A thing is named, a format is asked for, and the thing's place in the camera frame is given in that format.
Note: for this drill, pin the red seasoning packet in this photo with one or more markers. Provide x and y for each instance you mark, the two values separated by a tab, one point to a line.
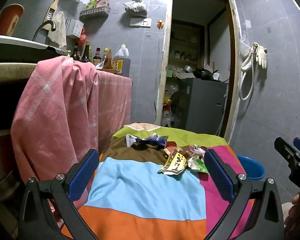
102	3

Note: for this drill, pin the orange paper cup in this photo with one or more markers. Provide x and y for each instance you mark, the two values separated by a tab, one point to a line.
10	20

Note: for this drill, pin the hanging beige rag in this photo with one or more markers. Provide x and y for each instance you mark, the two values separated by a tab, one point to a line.
58	30

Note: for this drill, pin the yellow cap sauce bottle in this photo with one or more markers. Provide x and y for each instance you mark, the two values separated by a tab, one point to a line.
105	53

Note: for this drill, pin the green box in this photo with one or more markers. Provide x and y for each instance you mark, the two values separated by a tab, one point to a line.
169	73

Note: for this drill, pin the wooden shelf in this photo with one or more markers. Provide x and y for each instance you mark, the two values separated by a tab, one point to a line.
185	58

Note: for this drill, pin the colourful patchwork cloth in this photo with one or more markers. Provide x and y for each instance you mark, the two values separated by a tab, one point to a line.
145	185

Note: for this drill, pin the tall dark sauce bottle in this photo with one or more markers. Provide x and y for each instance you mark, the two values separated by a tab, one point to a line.
85	55

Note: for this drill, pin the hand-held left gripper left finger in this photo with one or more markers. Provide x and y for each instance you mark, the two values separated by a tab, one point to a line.
82	175

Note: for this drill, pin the grey cabinet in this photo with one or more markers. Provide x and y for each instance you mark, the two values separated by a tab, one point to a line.
202	105

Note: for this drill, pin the wooden door frame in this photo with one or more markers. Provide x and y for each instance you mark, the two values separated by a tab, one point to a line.
165	55

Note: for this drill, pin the green and white wrapper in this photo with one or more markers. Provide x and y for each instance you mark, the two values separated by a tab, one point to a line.
196	165

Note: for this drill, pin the yellow snack wrapper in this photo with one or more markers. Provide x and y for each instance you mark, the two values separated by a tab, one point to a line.
175	163

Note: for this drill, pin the wooden kitchen tool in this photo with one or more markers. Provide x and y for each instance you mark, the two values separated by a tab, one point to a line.
52	8

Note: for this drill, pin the clear plastic bag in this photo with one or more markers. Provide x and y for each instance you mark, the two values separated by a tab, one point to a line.
245	46

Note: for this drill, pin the red plastic bag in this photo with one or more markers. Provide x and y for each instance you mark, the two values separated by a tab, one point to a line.
82	38

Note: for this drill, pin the orange wall hook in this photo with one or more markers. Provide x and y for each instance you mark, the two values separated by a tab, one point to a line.
160	23

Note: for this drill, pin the wall switch panel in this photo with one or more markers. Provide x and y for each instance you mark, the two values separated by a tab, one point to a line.
141	22

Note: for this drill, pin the blue and white wrapper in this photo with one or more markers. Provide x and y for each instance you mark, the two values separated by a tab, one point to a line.
140	141

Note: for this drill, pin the white plastic sack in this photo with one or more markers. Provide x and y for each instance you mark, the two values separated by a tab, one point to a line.
168	116

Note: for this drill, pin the metal pot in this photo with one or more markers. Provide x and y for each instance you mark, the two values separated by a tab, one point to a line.
188	68

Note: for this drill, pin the green seasoning packet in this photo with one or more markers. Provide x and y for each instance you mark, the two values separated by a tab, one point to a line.
92	2

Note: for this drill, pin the kitchen sink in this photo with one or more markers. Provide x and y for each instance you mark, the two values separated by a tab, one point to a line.
15	51

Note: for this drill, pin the dark curved faucet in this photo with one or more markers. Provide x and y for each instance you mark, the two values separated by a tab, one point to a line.
48	23

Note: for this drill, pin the white red wrapper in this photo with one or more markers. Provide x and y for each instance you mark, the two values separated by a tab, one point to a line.
196	151

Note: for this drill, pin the large cooking oil bottle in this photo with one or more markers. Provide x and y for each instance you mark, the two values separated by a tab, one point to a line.
121	60

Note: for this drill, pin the black wok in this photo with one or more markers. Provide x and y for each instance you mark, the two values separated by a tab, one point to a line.
201	73

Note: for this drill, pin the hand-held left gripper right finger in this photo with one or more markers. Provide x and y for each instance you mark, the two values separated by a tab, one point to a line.
218	177

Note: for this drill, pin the person's right hand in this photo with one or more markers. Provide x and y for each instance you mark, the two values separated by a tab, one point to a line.
298	212

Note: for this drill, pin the grey wall rack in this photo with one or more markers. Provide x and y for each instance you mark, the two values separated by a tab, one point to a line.
95	12

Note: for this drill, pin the white rubber gloves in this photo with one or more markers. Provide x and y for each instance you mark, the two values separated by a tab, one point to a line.
261	55

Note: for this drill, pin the yellow bag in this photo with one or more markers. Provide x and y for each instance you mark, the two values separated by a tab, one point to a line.
167	100

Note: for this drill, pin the blue plastic basin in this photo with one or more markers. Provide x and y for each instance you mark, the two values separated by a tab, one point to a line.
252	167

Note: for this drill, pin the pink checked cloth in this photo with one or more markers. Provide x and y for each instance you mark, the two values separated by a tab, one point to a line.
55	110

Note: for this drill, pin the white perforated utensil holder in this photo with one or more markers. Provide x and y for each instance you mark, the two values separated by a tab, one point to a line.
75	28

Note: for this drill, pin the red label sauce bottle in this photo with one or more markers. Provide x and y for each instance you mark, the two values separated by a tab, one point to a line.
97	57

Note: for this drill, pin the hanging white plastic bag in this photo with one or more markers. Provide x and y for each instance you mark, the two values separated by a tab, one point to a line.
136	5

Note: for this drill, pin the brown paper packet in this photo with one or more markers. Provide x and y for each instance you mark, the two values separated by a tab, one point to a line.
108	61

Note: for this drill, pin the red brown wrapper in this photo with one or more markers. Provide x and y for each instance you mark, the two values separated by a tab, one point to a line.
171	148

